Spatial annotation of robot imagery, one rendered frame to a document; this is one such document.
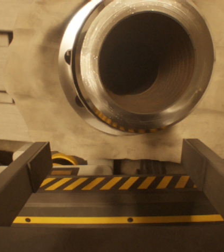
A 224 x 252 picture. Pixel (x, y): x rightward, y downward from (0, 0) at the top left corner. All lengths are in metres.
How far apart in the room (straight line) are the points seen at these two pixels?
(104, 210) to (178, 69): 0.22
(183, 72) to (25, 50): 0.31
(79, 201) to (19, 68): 0.28
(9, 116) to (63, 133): 0.14
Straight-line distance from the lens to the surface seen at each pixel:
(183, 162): 0.17
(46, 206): 0.31
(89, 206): 0.29
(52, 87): 0.38
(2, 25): 0.46
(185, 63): 0.17
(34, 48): 0.37
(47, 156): 0.17
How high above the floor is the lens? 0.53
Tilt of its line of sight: 73 degrees down
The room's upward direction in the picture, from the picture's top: 177 degrees counter-clockwise
